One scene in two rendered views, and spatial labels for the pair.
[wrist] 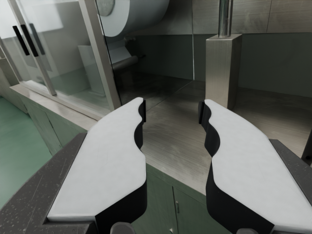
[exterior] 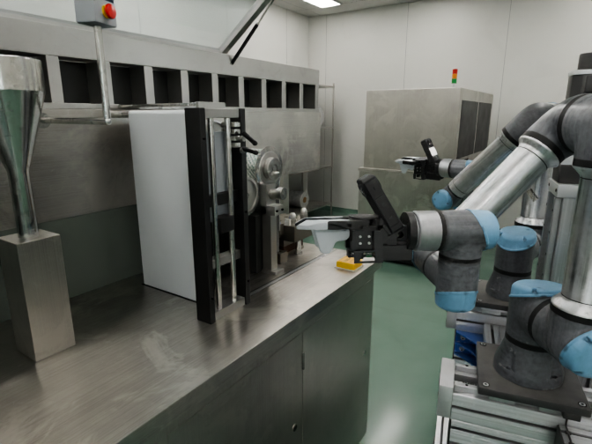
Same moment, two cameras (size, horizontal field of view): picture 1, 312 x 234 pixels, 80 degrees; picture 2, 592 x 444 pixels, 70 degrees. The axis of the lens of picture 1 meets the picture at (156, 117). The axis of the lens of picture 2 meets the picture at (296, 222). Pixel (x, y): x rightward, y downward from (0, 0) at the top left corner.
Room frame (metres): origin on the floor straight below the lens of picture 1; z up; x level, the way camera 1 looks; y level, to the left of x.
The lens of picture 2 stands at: (0.26, 0.71, 1.42)
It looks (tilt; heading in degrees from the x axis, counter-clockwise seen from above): 14 degrees down; 259
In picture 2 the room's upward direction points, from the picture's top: straight up
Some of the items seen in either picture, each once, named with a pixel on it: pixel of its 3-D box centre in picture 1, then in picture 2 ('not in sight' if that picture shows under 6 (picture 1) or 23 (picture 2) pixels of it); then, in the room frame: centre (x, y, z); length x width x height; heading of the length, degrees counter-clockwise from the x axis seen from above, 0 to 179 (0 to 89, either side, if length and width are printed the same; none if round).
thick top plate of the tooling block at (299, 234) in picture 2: not in sight; (264, 223); (0.06, -0.94, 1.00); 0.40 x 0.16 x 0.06; 135
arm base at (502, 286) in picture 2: not in sight; (510, 280); (-0.74, -0.49, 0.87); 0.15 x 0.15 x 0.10
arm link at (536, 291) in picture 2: not in sight; (538, 309); (-0.47, -0.07, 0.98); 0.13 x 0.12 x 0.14; 83
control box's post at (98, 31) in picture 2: not in sight; (102, 74); (0.49, -0.34, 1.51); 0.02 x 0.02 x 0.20
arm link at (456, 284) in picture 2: not in sight; (453, 277); (-0.19, 0.01, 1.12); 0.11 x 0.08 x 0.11; 83
